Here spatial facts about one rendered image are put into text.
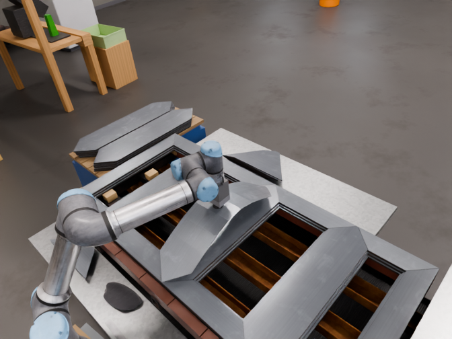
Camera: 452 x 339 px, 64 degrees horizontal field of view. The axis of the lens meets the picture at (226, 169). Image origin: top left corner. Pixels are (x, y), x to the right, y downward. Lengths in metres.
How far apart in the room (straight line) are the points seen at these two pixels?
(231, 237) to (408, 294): 0.71
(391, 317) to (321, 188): 0.78
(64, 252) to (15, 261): 1.81
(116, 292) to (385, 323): 1.06
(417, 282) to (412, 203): 1.64
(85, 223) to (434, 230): 2.45
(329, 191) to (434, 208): 1.35
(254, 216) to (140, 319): 0.65
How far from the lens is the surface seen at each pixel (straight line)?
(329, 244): 1.60
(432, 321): 1.24
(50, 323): 1.42
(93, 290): 1.79
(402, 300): 1.51
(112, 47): 4.98
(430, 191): 3.32
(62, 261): 1.36
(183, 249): 1.45
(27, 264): 3.06
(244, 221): 1.66
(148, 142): 2.25
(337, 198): 1.93
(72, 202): 1.23
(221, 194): 1.41
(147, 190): 1.90
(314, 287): 1.46
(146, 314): 1.65
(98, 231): 1.13
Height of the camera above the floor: 2.06
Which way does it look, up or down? 39 degrees down
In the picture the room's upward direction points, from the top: 5 degrees counter-clockwise
